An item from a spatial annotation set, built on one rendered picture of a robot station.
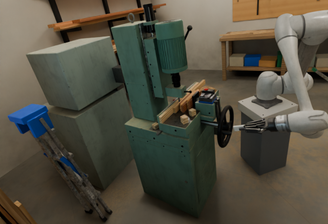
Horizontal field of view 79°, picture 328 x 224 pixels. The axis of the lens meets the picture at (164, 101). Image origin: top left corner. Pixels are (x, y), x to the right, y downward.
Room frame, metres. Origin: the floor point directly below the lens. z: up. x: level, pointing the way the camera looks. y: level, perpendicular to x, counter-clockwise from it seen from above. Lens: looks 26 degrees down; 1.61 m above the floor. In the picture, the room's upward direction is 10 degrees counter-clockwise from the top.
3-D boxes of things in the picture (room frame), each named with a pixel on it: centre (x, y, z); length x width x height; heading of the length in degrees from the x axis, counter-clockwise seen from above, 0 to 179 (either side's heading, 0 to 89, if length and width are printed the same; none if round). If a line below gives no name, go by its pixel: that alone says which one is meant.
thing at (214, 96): (1.24, -0.31, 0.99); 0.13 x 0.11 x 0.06; 143
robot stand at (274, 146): (1.51, -0.89, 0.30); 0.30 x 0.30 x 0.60; 11
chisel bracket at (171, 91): (1.32, -0.10, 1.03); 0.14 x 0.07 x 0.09; 53
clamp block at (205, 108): (1.24, -0.31, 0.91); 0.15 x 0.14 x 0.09; 143
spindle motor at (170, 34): (1.30, -0.11, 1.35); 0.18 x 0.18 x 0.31
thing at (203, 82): (1.45, -0.22, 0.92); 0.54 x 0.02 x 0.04; 143
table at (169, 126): (1.29, -0.24, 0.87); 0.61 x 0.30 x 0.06; 143
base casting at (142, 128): (1.38, -0.01, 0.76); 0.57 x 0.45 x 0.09; 53
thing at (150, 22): (1.39, 0.00, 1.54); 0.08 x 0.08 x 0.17; 53
